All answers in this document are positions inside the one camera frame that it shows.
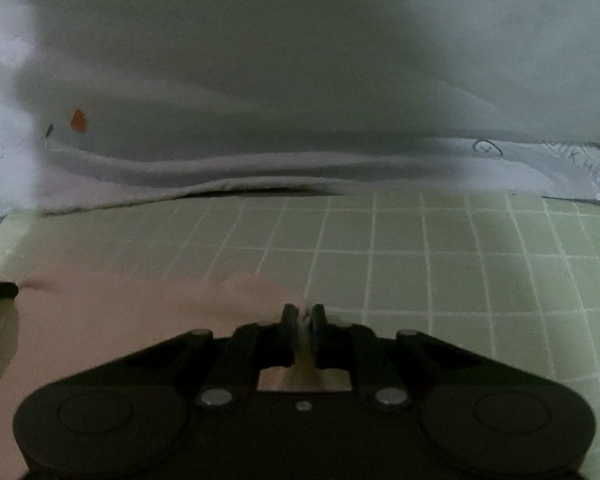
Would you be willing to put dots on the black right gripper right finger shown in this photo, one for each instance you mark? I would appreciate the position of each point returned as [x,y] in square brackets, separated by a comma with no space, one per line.
[337,347]

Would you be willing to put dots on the beige pink garment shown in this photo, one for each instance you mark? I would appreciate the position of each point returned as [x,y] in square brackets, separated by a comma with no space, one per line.
[68,318]

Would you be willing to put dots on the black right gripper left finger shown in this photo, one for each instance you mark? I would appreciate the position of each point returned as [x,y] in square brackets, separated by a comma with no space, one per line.
[268,344]

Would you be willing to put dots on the light blue printed fabric bag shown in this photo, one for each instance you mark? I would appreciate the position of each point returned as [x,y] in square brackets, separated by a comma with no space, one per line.
[110,102]

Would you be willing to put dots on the green grid cutting mat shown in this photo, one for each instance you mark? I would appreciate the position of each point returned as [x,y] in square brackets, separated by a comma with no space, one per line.
[515,278]

